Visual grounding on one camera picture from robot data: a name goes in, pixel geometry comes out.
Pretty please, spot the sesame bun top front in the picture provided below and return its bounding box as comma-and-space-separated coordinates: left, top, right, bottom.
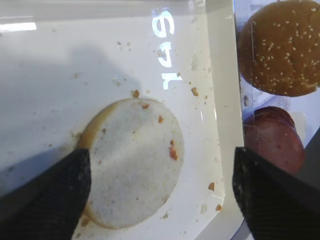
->
237, 0, 320, 97

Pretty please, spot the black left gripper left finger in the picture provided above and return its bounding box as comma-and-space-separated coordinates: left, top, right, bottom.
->
0, 148, 92, 240

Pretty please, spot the metal baking tray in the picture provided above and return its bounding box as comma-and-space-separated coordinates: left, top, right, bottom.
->
0, 0, 243, 240

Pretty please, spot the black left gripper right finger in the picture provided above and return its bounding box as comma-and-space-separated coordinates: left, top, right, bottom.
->
232, 147, 320, 240

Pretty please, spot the bun bottom slice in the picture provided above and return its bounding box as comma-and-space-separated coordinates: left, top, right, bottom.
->
77, 98, 184, 230

